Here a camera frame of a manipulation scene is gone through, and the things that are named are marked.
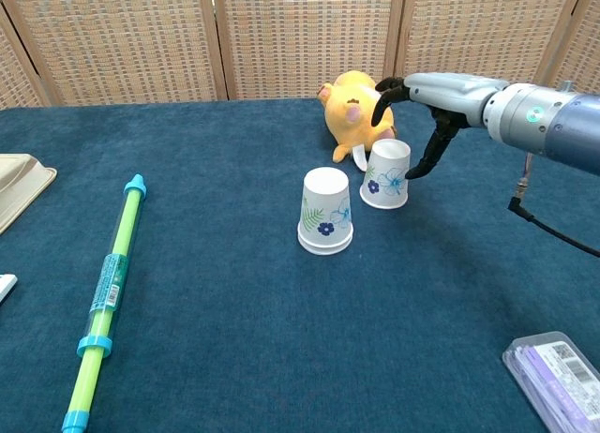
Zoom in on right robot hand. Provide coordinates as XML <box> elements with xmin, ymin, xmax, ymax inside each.
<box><xmin>369</xmin><ymin>71</ymin><xmax>510</xmax><ymax>181</ymax></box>

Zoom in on white floral paper cup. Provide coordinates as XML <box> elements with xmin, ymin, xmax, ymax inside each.
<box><xmin>359</xmin><ymin>140</ymin><xmax>413</xmax><ymax>211</ymax></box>
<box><xmin>297</xmin><ymin>231</ymin><xmax>353</xmax><ymax>256</ymax></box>
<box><xmin>297</xmin><ymin>167</ymin><xmax>353</xmax><ymax>247</ymax></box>

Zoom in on woven bamboo screen panel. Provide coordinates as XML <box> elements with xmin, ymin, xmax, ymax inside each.
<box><xmin>0</xmin><ymin>1</ymin><xmax>62</xmax><ymax>109</ymax></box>
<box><xmin>393</xmin><ymin>0</ymin><xmax>585</xmax><ymax>90</ymax></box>
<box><xmin>550</xmin><ymin>0</ymin><xmax>600</xmax><ymax>97</ymax></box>
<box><xmin>0</xmin><ymin>0</ymin><xmax>231</xmax><ymax>107</ymax></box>
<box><xmin>210</xmin><ymin>0</ymin><xmax>407</xmax><ymax>101</ymax></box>

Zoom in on yellow plush toy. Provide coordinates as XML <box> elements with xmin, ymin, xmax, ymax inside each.
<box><xmin>317</xmin><ymin>70</ymin><xmax>398</xmax><ymax>172</ymax></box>

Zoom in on blue felt table cloth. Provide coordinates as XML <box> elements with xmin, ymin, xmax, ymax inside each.
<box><xmin>0</xmin><ymin>97</ymin><xmax>600</xmax><ymax>433</ymax></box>

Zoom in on clear package purple items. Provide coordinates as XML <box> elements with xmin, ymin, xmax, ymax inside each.
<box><xmin>502</xmin><ymin>329</ymin><xmax>600</xmax><ymax>433</ymax></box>

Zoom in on green blue tube toy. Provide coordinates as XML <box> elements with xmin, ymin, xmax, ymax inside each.
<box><xmin>61</xmin><ymin>173</ymin><xmax>147</xmax><ymax>433</ymax></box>

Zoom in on beige pulp food container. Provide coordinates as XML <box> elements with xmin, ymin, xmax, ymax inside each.
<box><xmin>0</xmin><ymin>154</ymin><xmax>58</xmax><ymax>235</ymax></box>

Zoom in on white flat box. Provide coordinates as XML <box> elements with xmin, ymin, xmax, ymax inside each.
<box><xmin>0</xmin><ymin>273</ymin><xmax>19</xmax><ymax>303</ymax></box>

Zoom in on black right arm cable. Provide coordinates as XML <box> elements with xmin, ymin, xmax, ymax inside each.
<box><xmin>507</xmin><ymin>151</ymin><xmax>600</xmax><ymax>259</ymax></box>

